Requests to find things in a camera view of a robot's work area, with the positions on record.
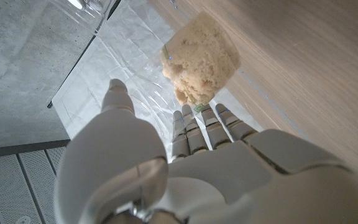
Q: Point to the brown sugar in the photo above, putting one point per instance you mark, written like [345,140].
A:
[197,62]

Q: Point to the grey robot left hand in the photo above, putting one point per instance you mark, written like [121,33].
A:
[228,180]

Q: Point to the white fabric backdrop sheet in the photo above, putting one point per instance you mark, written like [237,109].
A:
[104,62]

